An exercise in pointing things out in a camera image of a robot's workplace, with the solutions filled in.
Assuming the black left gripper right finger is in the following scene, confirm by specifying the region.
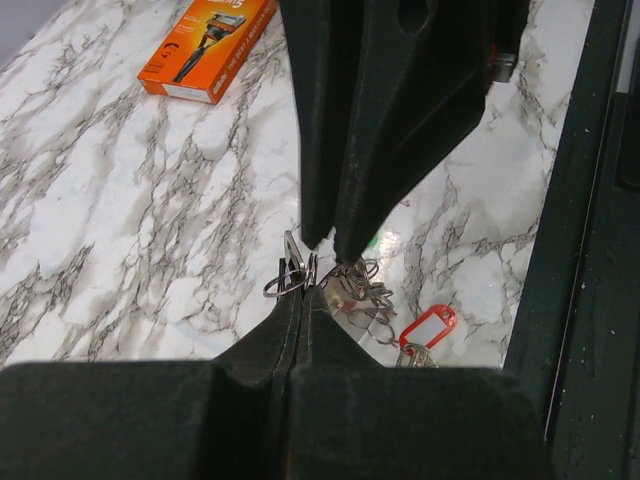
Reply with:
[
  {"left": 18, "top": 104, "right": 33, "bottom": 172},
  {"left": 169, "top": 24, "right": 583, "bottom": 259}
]
[{"left": 286, "top": 289, "right": 550, "bottom": 479}]

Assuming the silver key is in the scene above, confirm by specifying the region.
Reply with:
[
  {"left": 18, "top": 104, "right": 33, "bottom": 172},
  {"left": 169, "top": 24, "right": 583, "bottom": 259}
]
[{"left": 263, "top": 230, "right": 319, "bottom": 298}]

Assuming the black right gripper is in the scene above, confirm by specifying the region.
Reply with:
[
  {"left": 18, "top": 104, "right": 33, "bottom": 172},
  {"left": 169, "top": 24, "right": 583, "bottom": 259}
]
[{"left": 334, "top": 0, "right": 530, "bottom": 264}]

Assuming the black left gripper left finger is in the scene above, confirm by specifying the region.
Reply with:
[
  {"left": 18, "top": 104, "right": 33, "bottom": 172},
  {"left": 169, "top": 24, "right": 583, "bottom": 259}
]
[{"left": 1, "top": 292, "right": 302, "bottom": 479}]

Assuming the orange razor box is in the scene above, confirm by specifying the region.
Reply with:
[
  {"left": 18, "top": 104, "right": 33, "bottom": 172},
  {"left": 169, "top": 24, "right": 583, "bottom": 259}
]
[{"left": 138, "top": 0, "right": 277, "bottom": 105}]

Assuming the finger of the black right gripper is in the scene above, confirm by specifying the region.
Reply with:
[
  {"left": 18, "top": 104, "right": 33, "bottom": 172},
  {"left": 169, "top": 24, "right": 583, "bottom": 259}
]
[{"left": 279, "top": 0, "right": 365, "bottom": 249}]

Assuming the red key tag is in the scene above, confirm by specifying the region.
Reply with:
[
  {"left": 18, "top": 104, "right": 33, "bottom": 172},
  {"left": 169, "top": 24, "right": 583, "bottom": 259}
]
[{"left": 399, "top": 304, "right": 457, "bottom": 349}]

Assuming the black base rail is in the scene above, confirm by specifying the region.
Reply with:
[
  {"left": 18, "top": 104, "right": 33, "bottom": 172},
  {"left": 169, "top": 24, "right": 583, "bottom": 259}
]
[{"left": 504, "top": 1, "right": 639, "bottom": 479}]

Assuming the red handled steel key organizer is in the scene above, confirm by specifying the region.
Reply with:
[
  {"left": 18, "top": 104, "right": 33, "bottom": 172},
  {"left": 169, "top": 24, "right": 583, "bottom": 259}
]
[{"left": 319, "top": 258, "right": 399, "bottom": 347}]

